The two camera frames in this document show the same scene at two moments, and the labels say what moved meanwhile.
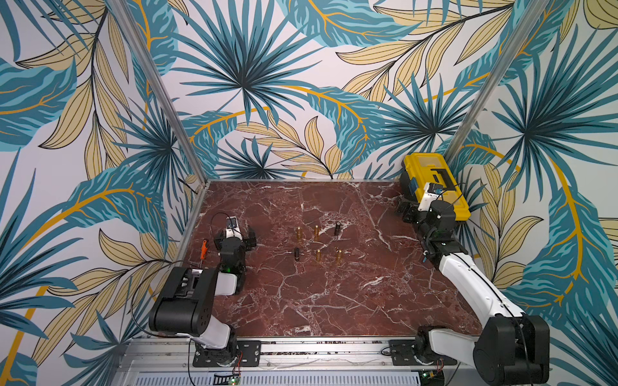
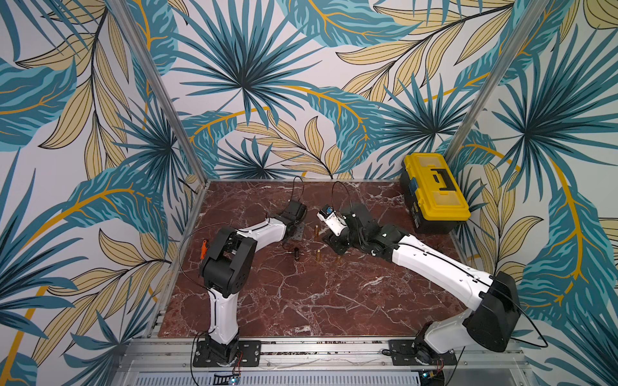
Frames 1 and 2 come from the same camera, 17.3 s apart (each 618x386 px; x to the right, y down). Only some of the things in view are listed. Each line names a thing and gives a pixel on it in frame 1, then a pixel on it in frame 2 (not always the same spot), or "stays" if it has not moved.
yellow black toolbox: [434, 170] stays
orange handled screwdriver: [203, 252] stays
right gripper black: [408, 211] to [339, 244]
